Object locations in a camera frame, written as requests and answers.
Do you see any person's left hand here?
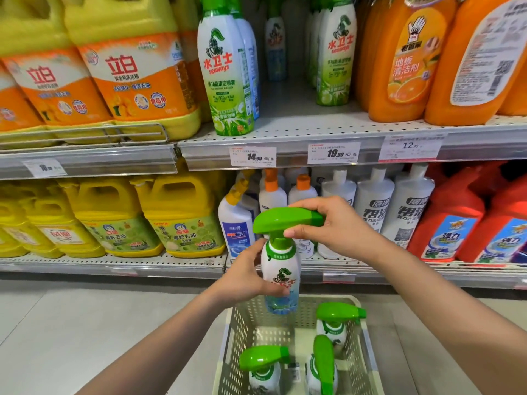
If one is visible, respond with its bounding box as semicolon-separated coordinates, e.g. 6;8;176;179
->
212;238;290;311

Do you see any person's right hand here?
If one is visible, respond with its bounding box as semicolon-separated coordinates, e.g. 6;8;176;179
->
283;196;386;264

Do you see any white spray bottle blue base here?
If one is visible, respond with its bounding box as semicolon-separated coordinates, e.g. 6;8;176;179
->
252;207;326;316

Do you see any person's right forearm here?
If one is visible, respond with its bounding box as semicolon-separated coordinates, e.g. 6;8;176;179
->
370;242;527;395

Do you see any person's left forearm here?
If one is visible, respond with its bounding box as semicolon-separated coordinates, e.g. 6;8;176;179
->
75;281;231;395

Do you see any white bottle orange cap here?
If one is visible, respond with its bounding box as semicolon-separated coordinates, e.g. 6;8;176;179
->
288;174;318;260
258;168;288;214

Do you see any white cleaner bottle black label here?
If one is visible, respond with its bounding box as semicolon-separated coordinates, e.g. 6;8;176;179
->
354;166;395;233
380;163;436;249
318;168;357;260

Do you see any white spray bottle green trigger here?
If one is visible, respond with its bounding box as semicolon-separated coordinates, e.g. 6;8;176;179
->
239;345;291;395
315;302;367;351
304;335;339;395

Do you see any white toilet cleaner yellow cap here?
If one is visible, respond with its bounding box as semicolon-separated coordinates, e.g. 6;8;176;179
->
217;178;257;260

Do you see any white price tag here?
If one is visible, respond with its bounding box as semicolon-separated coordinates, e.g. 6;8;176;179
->
22;159;68;179
307;142;361;165
229;146;277;168
378;135;446;163

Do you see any beige plastic shopping basket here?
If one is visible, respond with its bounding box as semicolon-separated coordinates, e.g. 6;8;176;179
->
212;295;386;395

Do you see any red cleaner bottle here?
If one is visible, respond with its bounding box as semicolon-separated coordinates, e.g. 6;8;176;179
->
456;177;527;264
407;165;487;264

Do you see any white spray bottle green label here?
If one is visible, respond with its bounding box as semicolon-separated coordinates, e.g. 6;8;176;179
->
315;0;357;106
197;0;255;137
305;0;326;89

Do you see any white spray bottle blue label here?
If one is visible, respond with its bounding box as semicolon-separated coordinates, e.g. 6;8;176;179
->
264;0;288;82
229;0;261;120

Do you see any orange floor cleaner bottle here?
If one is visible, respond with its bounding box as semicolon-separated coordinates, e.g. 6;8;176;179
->
354;0;385;112
368;0;458;123
496;53;527;117
424;0;527;127

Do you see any yellow detergent jug orange label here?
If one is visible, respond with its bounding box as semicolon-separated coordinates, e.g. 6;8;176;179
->
0;0;117;139
170;0;212;123
63;0;202;141
0;63;52;149

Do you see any metal wire shelf rail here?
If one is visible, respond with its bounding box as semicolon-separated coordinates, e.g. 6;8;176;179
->
0;122;170;151

